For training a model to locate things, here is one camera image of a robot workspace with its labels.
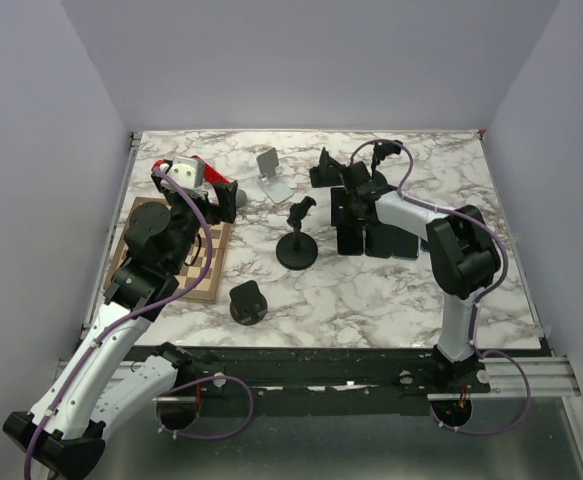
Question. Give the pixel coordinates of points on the silver folding phone stand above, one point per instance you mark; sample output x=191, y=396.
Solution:
x=269, y=180

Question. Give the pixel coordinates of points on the wooden chessboard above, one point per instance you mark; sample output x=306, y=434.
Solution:
x=207, y=290

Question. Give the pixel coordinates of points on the black wedge phone stand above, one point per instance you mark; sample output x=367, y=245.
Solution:
x=328, y=172

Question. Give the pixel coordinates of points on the red handle silver microphone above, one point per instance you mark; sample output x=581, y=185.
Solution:
x=211, y=176

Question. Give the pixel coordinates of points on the aluminium strip table left edge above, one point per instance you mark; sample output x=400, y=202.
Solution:
x=135, y=141

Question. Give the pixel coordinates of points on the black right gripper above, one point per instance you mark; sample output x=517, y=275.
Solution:
x=340, y=197

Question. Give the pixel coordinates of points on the black round base clamp stand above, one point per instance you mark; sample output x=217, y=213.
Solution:
x=297, y=250

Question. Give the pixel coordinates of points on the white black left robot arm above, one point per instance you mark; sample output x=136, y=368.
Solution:
x=67, y=430

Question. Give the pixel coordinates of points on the teal phone with dark screen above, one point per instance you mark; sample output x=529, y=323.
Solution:
x=405, y=245

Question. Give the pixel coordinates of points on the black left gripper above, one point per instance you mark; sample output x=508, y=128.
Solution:
x=226, y=209

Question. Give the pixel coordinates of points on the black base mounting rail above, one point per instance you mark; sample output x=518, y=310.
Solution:
x=311, y=382

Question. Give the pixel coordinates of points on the small black stand brown base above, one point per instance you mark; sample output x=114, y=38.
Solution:
x=248, y=306

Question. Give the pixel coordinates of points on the aluminium extrusion rail right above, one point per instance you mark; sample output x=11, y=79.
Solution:
x=545, y=377

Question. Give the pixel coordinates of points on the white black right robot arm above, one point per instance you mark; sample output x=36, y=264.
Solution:
x=462, y=250

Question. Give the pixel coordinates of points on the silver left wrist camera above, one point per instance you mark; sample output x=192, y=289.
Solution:
x=187, y=172

